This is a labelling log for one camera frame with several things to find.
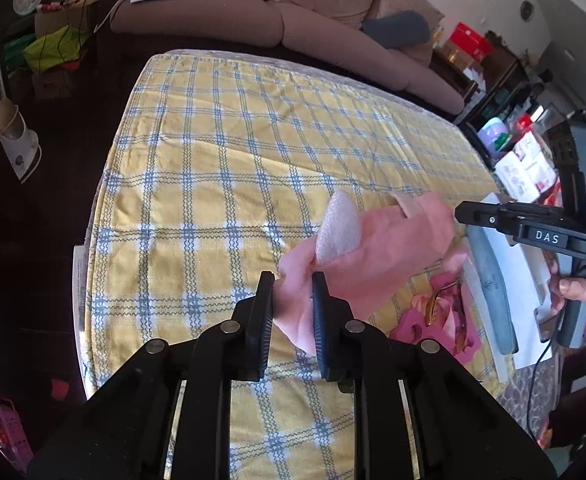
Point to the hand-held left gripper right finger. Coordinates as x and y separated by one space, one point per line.
320 320

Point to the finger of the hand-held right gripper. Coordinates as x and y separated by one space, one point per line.
483 216

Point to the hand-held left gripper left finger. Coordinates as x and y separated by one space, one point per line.
268 320

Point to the pink bath mitt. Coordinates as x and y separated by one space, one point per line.
383 245

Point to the amber sunglasses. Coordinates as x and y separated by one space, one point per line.
430 310

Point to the person's right hand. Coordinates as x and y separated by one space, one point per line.
580 296

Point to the stack of magazines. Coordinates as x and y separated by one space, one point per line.
525 165

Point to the white cardboard box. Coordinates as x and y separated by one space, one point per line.
523 280

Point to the purple jar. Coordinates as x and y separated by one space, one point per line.
493 135

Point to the grey nail file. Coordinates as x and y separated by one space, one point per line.
495 300

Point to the dark side table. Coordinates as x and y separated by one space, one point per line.
493 77

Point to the yellow checked tablecloth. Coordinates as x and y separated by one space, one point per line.
213 160

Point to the red box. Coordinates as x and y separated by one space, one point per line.
468 42

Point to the grey patterned blanket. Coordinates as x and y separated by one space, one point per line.
523 400

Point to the grey cushion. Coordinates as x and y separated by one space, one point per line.
398 30

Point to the brown sofa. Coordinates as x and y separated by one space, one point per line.
293 20

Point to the pink basket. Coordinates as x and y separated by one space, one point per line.
3 427

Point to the white garment steamer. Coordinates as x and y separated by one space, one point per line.
15 135

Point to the yellow-green bag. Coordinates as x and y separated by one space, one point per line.
53 50

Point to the wall clock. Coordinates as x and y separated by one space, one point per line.
527 10

